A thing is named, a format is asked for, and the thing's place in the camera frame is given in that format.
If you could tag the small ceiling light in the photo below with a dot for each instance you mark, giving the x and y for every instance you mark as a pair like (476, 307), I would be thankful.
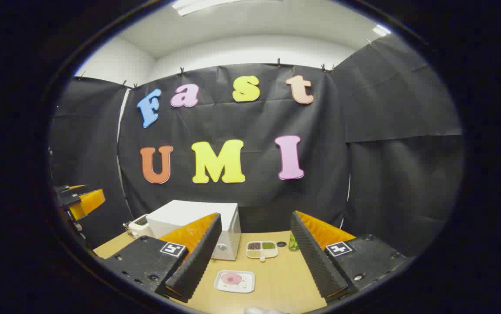
(381, 30)

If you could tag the white divided grain tray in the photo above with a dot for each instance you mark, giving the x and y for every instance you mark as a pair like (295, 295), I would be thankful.
(261, 249)

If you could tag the green drink bottle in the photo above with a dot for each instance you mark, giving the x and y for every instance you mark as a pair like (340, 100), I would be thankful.
(293, 243)

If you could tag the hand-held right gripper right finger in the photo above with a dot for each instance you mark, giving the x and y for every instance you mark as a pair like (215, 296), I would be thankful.
(313, 257)

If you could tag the white microwave oven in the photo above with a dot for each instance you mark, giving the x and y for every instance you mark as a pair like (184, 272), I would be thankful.
(189, 211)

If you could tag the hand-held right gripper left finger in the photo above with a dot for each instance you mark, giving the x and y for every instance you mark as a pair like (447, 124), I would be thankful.
(198, 257)

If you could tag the white toaster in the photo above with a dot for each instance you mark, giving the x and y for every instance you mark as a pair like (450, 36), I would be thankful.
(139, 226)

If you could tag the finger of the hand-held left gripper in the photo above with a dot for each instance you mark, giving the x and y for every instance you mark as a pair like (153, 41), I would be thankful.
(87, 203)
(65, 190)

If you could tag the black backdrop cloth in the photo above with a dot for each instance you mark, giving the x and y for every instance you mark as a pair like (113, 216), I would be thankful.
(255, 122)

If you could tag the long ceiling light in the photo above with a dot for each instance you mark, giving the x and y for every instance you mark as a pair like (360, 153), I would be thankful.
(207, 5)

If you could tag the pink ham slice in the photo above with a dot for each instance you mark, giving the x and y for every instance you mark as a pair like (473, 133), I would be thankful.
(231, 278)

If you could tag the white square plate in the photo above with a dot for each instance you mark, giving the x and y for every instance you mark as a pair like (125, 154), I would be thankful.
(248, 283)

